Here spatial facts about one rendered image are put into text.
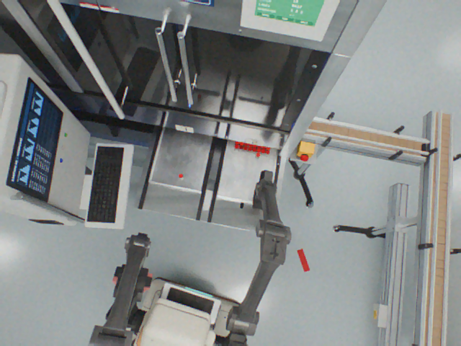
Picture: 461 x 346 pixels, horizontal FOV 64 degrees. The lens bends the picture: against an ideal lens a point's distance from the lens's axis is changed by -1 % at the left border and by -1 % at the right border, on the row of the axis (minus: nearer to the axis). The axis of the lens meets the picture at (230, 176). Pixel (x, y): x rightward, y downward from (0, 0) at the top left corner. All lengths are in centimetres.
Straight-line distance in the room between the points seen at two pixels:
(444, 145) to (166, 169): 143
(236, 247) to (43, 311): 138
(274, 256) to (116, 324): 50
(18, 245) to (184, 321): 190
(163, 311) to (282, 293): 148
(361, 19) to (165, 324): 106
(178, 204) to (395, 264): 129
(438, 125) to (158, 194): 147
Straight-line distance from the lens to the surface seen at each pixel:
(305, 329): 277
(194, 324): 134
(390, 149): 205
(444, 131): 223
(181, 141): 192
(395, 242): 237
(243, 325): 142
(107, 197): 197
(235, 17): 103
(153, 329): 132
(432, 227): 205
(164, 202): 185
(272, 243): 119
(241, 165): 188
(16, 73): 148
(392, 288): 235
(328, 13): 96
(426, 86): 351
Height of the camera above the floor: 268
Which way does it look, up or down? 75 degrees down
